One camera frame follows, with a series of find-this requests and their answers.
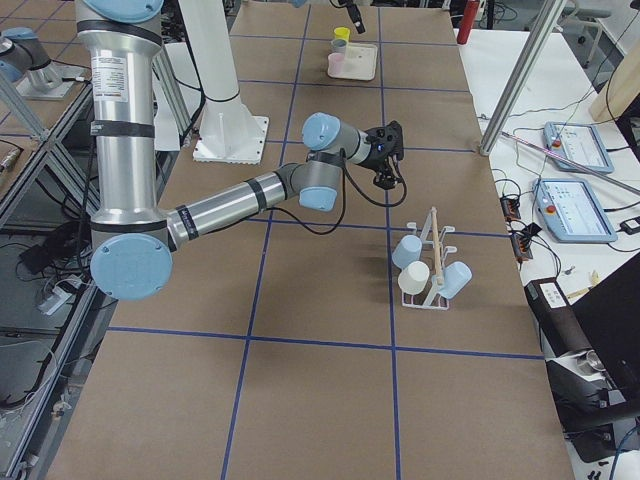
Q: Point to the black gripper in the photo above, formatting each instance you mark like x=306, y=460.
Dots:
x=351, y=11
x=376, y=159

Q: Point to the light blue plastic cup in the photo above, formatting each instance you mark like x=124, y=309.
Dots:
x=456, y=276
x=407, y=251

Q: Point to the white plastic cup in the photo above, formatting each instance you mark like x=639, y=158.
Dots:
x=413, y=279

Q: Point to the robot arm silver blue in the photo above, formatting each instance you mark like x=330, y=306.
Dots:
x=300, y=3
x=133, y=238

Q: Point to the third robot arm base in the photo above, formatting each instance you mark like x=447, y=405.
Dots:
x=26, y=63

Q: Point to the yellow plastic cup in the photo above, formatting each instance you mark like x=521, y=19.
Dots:
x=342, y=33

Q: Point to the grey plastic cup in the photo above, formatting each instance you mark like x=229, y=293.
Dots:
x=339, y=45

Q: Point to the pink plastic cup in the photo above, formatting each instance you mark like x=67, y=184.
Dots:
x=335, y=64

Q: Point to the cream bunny tray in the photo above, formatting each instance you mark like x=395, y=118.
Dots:
x=360, y=62

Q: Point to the red bottle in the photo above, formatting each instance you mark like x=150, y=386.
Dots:
x=467, y=21

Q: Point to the near teach pendant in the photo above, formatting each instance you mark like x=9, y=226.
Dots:
x=571, y=212

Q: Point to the teach pendant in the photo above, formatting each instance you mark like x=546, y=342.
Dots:
x=571, y=212
x=579, y=143

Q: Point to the far teach pendant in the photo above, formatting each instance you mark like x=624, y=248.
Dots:
x=579, y=143

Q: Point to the grey office chair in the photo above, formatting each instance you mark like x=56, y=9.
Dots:
x=586, y=14

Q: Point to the black label printer box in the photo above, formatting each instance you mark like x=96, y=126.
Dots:
x=555, y=316

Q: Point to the black computer monitor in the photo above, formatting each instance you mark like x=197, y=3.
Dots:
x=609, y=316

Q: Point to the white wire cup rack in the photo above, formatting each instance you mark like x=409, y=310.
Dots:
x=434, y=254

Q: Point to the white central pedestal column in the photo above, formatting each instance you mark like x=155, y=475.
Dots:
x=228, y=131

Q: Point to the aluminium frame post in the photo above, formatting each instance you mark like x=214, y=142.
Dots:
x=537, y=38

